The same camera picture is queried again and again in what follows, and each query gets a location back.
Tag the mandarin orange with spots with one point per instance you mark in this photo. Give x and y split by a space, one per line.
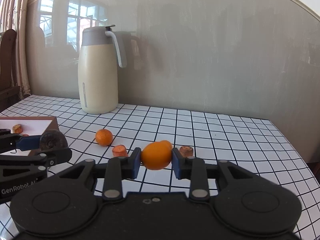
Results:
104 137

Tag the large orange fruit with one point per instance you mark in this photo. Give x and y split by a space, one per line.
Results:
156 156

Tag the brown-topped carrot chunk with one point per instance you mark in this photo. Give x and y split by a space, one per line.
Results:
186 151

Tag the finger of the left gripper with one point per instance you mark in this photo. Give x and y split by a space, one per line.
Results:
56 156
12 141

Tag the small kumquat orange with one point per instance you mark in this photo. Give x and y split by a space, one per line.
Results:
167 143

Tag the orange carrot chunk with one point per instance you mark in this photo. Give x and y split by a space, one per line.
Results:
119 151

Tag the wooden chair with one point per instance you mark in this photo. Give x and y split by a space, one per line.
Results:
9 88

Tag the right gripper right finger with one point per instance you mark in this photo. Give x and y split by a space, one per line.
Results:
225 173

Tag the dark passion fruit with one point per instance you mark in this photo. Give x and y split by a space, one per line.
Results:
52 139

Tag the white tray brown rim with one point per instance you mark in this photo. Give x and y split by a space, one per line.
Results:
31 125

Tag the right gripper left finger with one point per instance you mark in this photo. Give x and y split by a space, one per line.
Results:
87 180

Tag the cream thermos jug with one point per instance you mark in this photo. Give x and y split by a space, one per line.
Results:
101 54

